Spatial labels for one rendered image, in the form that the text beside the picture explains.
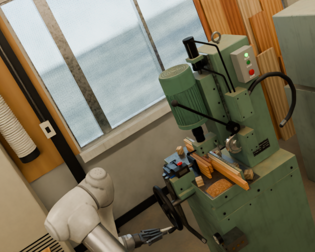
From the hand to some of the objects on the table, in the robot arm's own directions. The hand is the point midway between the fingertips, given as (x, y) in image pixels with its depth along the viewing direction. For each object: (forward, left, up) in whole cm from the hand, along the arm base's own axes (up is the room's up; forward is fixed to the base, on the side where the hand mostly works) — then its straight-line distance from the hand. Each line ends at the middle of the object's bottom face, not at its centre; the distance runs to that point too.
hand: (166, 231), depth 202 cm
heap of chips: (+2, -37, +18) cm, 41 cm away
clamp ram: (+22, -22, +19) cm, 36 cm away
